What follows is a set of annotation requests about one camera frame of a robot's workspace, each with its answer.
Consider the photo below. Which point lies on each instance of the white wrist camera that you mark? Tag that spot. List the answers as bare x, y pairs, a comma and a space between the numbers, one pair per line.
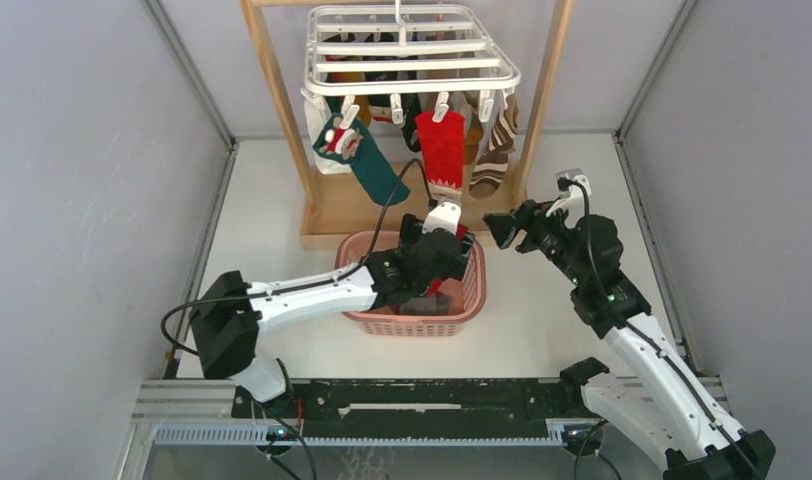
575, 192
445, 216

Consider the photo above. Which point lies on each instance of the white plastic clip hanger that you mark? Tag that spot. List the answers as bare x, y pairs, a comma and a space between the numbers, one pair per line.
396, 49

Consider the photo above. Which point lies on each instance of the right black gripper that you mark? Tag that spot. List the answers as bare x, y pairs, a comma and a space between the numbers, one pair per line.
529, 215

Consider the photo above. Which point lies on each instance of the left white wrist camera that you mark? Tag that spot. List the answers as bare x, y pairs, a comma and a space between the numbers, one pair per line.
445, 216

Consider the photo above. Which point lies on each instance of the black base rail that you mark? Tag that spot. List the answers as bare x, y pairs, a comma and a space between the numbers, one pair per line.
422, 409

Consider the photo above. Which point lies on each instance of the grey sock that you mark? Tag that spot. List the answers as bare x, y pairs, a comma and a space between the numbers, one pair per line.
438, 304

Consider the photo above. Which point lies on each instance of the dark green reindeer sock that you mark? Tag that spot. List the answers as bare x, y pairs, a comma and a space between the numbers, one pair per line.
352, 146

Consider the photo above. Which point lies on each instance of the pink plastic laundry basket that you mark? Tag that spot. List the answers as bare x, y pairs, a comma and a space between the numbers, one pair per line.
468, 295

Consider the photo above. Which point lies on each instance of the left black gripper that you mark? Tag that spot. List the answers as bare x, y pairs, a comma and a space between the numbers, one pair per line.
411, 230

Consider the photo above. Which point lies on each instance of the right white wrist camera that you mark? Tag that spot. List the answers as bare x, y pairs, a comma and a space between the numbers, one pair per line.
575, 192

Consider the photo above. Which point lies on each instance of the mustard yellow sock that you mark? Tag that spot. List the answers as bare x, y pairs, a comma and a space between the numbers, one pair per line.
335, 102

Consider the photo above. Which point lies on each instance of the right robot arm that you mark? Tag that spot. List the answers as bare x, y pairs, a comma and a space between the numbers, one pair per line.
677, 423

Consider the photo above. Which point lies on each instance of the red fuzzy sock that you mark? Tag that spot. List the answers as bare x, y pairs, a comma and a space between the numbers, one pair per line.
450, 262
442, 146

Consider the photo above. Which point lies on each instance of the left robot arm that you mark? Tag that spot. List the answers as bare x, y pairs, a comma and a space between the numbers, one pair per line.
228, 319

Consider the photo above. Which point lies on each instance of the brown striped sock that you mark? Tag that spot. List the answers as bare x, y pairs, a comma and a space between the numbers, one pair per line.
491, 168

